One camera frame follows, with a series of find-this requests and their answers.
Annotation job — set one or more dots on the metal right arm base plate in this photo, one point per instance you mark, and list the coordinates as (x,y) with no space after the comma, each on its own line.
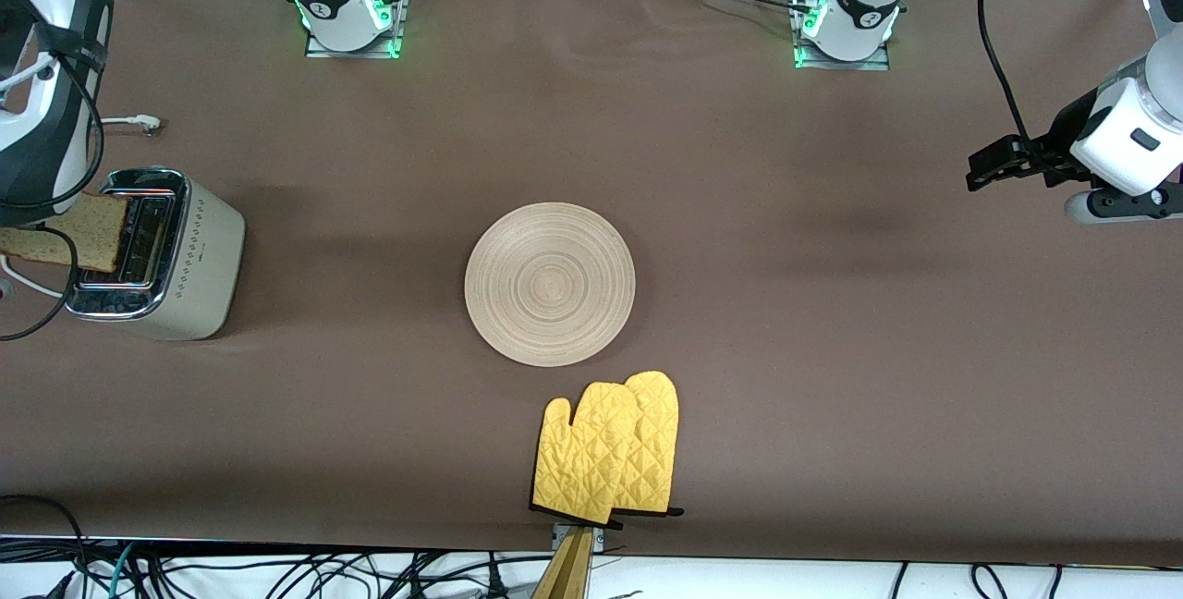
(356,54)

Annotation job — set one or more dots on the brown bread slice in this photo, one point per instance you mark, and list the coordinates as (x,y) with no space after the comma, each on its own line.
(83,234)

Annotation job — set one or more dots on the wooden post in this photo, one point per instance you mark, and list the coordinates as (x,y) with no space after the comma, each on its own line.
(568,576)

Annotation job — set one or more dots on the small metal table bracket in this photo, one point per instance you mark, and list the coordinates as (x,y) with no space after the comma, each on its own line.
(599,539)

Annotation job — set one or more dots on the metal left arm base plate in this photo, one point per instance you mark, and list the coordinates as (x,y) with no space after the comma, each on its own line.
(846,66)

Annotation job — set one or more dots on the yellow quilted oven mitt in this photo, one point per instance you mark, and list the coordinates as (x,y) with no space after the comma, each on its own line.
(582,460)
(656,442)

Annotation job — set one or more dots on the cream and chrome toaster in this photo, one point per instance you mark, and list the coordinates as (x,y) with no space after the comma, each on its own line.
(199,257)

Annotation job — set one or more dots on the brown table cover sheet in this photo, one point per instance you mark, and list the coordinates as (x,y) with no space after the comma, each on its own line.
(739,211)

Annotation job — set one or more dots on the round wooden plate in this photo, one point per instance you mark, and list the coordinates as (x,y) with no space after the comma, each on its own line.
(550,285)

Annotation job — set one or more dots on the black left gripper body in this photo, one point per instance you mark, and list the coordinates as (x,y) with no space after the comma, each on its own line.
(1063,143)

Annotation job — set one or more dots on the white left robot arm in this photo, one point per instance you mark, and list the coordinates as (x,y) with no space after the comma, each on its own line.
(859,7)

